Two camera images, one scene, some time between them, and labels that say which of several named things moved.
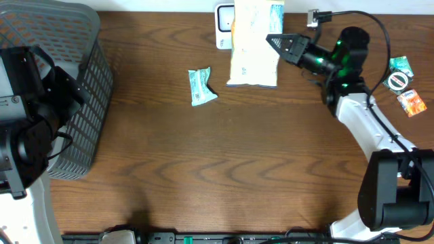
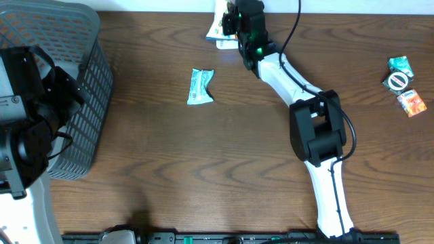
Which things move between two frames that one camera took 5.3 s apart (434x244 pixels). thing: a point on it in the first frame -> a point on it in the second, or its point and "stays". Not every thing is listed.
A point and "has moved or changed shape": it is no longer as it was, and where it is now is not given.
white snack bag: x=254 y=61 has moved or changed shape
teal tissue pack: x=401 y=62 stays
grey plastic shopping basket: x=70 y=31 stays
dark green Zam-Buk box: x=397 y=82 stays
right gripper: x=292 y=47 -> x=225 y=25
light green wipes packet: x=201 y=92 has moved or changed shape
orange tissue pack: x=411 y=103 stays
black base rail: x=219 y=238 stays
